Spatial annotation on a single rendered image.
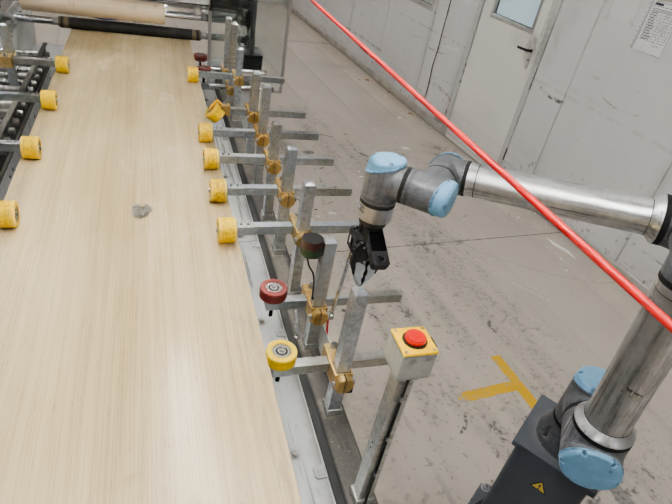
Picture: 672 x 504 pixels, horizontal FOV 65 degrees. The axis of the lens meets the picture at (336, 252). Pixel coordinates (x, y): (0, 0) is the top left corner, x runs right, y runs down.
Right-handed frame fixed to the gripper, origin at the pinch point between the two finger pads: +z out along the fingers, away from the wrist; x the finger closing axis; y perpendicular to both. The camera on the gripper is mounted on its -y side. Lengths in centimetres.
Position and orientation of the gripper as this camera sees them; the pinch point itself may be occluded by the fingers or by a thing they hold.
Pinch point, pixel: (360, 284)
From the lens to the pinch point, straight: 144.7
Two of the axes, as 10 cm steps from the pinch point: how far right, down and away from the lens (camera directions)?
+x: -9.5, 0.3, -3.2
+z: -1.7, 8.1, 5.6
